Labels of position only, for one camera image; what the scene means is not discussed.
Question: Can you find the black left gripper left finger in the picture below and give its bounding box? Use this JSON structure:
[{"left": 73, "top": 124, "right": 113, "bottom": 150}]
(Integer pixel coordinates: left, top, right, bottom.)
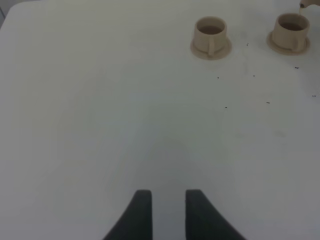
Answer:
[{"left": 103, "top": 190, "right": 153, "bottom": 240}]

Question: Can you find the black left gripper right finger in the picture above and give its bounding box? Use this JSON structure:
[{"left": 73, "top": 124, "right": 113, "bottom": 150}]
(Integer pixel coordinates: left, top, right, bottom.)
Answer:
[{"left": 185, "top": 189, "right": 244, "bottom": 240}]

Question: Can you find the beige ceramic teapot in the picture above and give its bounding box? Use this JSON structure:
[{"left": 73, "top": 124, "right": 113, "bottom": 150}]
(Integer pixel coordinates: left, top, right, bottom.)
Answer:
[{"left": 299, "top": 0, "right": 320, "bottom": 9}]

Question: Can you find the left beige cup saucer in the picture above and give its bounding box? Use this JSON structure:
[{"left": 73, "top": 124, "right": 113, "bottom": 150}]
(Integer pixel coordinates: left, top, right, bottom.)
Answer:
[{"left": 190, "top": 38, "right": 232, "bottom": 61}]

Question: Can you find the beige cup saucer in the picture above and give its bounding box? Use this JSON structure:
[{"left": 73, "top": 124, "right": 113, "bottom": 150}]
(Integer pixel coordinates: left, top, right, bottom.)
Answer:
[
  {"left": 266, "top": 31, "right": 311, "bottom": 56},
  {"left": 190, "top": 38, "right": 232, "bottom": 61}
]

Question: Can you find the left beige teacup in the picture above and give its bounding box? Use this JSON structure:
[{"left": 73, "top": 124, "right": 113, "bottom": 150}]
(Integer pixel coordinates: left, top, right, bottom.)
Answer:
[{"left": 193, "top": 16, "right": 227, "bottom": 57}]

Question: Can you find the beige teacup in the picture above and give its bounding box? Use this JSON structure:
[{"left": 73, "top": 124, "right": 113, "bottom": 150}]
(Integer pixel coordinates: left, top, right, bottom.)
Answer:
[
  {"left": 193, "top": 16, "right": 227, "bottom": 57},
  {"left": 270, "top": 13, "right": 310, "bottom": 54}
]

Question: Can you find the right beige cup saucer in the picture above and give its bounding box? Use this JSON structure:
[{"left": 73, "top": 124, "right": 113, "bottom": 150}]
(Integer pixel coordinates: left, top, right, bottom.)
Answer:
[{"left": 266, "top": 31, "right": 311, "bottom": 56}]

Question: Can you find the right beige teacup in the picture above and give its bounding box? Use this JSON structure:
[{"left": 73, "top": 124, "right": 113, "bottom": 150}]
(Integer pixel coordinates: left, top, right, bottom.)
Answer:
[{"left": 270, "top": 13, "right": 310, "bottom": 54}]

